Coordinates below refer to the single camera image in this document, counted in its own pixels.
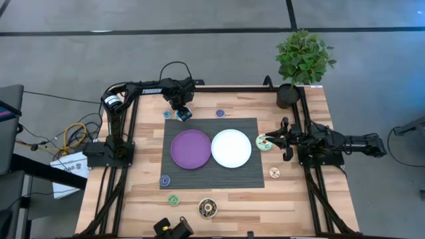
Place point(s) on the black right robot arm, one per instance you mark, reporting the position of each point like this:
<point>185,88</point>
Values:
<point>358,144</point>

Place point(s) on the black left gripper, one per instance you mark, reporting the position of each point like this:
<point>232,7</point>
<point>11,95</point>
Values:
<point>181,94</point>

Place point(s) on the small purple blue donut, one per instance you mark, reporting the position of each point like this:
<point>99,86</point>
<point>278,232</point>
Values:
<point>162,182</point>
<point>218,115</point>

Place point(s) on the black clamp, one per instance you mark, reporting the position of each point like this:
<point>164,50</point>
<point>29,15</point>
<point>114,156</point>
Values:
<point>268,82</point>

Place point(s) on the dark grey woven placemat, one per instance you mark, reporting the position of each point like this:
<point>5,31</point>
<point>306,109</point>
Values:
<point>232,179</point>

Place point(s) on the white paper sheets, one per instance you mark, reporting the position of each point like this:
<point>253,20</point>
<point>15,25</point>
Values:
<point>71,172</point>

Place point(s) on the purple round plate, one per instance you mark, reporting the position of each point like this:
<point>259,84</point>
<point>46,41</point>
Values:
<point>191,149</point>

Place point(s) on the large chocolate sprinkle donut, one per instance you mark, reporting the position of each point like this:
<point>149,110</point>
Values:
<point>202,210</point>

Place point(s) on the black aluminium table frame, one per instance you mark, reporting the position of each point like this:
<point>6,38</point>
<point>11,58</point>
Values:
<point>232,89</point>

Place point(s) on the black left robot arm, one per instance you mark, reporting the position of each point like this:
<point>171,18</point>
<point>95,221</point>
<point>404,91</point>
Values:
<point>114,132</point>

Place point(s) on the large mint green donut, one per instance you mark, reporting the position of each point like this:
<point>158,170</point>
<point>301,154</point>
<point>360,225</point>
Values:
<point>260,146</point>

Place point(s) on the black power strip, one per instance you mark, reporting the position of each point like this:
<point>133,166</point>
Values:
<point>200,82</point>

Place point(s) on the large blue frosted donut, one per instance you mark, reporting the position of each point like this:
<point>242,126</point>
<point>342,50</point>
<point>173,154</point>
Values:
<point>182,117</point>

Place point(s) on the green plant in black pot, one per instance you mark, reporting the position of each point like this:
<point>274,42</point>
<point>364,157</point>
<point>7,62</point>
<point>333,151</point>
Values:
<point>303,56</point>

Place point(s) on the white round plate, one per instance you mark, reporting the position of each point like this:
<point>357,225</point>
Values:
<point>231,148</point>

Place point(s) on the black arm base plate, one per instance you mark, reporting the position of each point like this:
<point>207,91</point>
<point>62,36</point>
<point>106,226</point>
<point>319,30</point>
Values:
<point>99,161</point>
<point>332,161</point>

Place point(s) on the small cream white donut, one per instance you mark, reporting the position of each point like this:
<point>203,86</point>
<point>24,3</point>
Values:
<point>271,174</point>

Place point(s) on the small green donut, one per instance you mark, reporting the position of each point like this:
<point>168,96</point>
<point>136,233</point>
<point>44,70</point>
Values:
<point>170,202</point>

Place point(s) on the grey chair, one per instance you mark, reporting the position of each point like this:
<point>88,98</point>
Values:
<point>10,139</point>

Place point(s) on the grey metal stand foot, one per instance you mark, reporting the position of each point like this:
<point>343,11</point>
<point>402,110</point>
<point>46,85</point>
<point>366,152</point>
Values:
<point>411,127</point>

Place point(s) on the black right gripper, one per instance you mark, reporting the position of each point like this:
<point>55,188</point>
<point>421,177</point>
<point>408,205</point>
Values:
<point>300,137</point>

